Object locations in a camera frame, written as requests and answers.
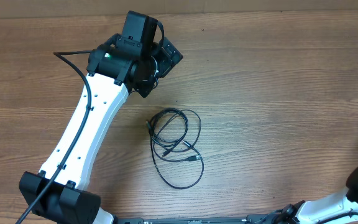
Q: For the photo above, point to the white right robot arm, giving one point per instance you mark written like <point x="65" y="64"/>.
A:
<point x="340" y="207"/>

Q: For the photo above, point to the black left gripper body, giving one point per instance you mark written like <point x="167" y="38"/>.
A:
<point x="159" y="64"/>

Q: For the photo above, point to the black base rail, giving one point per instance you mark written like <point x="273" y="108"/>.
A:
<point x="249" y="219"/>

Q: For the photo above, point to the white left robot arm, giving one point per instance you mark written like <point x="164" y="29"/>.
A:
<point x="117" y="68"/>

